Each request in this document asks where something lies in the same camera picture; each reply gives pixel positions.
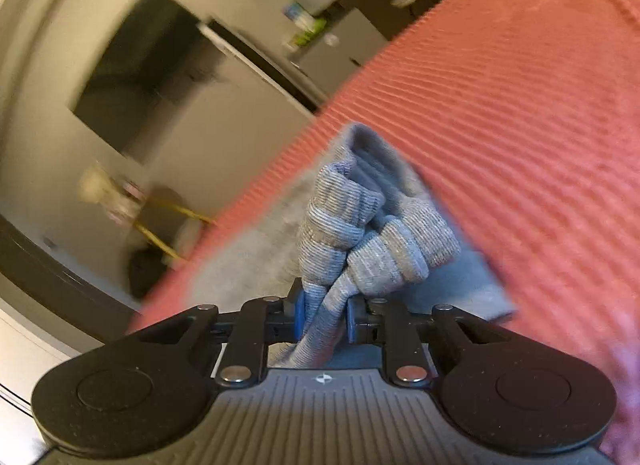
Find wall mounted black television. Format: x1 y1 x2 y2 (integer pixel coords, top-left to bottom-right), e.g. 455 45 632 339
73 0 224 164

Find black bag on floor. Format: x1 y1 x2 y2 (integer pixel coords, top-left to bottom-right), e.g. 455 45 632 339
127 244 168 300

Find grey drawer cabinet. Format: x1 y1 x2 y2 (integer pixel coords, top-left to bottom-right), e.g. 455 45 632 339
291 9 387 96

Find yellow legged side table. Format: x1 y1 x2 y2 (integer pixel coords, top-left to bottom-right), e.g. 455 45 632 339
108 177 215 261

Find red ribbed bedspread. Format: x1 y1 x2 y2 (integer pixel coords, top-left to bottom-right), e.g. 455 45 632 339
132 0 639 464

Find dark wooden door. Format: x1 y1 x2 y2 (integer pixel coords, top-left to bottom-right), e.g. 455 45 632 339
1 218 137 343

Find grey sweatpants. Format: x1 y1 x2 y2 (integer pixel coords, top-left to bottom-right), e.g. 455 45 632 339
186 124 514 369

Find white wardrobe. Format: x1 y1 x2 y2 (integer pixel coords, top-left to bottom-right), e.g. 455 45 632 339
1 311 66 464

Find dried flower bouquet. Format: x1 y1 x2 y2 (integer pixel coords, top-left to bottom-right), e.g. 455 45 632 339
78 165 124 206

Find white bottle on cabinet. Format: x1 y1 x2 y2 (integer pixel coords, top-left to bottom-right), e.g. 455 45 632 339
283 3 316 32

